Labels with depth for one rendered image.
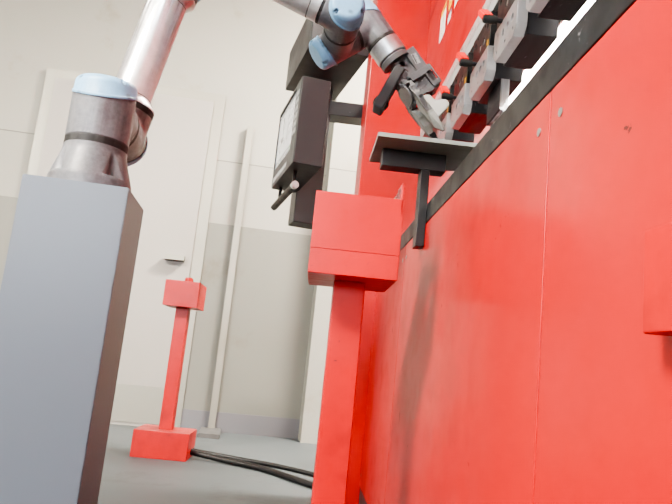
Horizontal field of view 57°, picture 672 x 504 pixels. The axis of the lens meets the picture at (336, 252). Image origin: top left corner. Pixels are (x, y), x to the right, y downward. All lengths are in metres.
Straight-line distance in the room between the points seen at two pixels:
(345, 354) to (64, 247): 0.53
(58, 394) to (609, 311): 0.88
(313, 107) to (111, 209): 1.47
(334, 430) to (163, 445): 1.88
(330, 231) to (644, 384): 0.73
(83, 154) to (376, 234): 0.55
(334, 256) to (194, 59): 3.48
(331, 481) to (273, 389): 2.88
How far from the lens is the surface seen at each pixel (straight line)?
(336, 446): 1.17
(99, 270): 1.15
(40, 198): 1.19
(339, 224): 1.12
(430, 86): 1.49
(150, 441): 3.00
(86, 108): 1.26
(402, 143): 1.39
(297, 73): 2.90
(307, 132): 2.47
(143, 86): 1.44
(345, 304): 1.17
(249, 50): 4.52
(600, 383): 0.55
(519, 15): 1.35
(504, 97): 1.49
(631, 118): 0.56
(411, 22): 2.58
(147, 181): 4.17
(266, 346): 4.03
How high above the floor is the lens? 0.51
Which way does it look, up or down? 10 degrees up
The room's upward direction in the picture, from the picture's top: 6 degrees clockwise
